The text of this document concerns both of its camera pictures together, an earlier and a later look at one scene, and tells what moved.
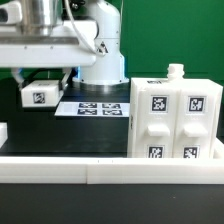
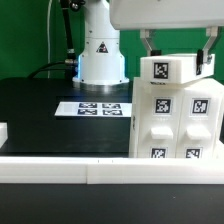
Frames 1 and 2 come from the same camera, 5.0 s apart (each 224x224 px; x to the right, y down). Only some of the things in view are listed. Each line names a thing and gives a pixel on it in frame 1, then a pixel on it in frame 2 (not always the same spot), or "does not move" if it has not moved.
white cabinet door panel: [195, 128] does not move
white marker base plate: [92, 109] does not move
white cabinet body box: [174, 118] does not move
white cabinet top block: [41, 93] to [174, 69]
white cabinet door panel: [156, 130] does not move
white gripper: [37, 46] to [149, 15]
